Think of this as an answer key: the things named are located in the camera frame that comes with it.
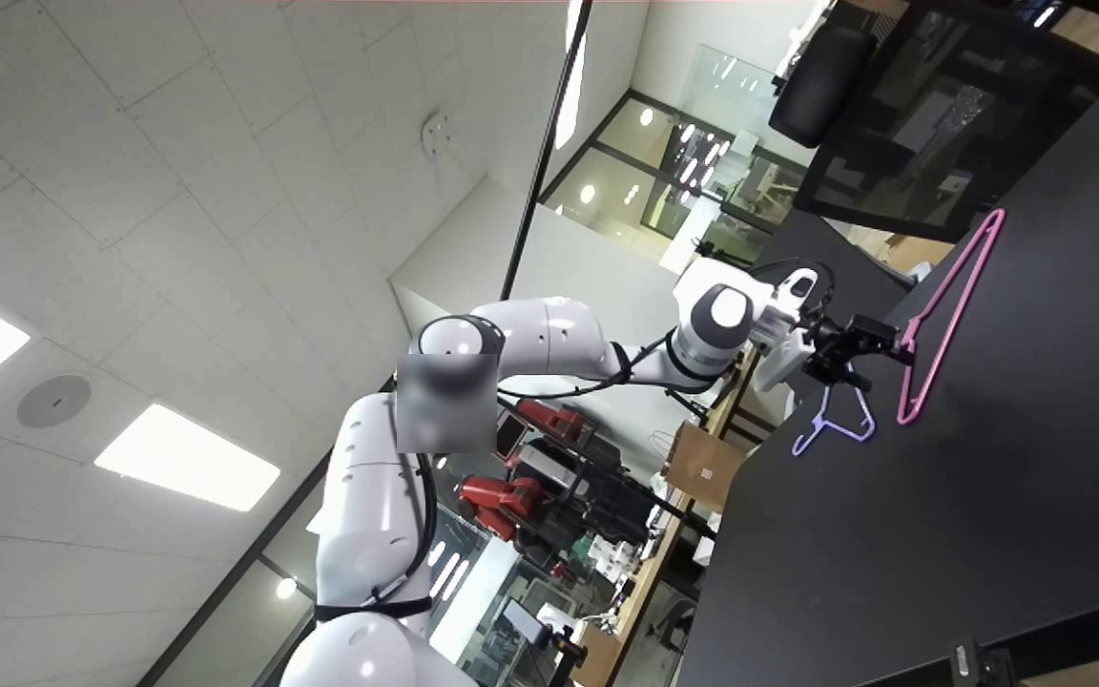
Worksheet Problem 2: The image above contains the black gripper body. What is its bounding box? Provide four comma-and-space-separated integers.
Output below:
803, 315, 884, 388

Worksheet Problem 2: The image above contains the pink wire hanger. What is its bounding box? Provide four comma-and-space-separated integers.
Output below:
888, 206, 1010, 431

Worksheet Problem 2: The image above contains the black rack pole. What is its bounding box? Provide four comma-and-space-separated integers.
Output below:
499, 0, 599, 306

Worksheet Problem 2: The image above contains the brown cardboard box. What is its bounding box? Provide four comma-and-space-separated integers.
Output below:
666, 419, 753, 514

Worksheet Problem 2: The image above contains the black office chair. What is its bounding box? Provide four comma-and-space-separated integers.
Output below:
766, 20, 883, 154

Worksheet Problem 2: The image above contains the large rectangular ceiling light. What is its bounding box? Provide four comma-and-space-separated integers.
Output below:
93, 399, 287, 514

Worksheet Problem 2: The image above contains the round ceiling speaker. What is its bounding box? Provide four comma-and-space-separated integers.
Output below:
17, 371, 95, 436

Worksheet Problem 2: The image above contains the purple wire hanger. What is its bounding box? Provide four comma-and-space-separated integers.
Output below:
785, 377, 883, 463

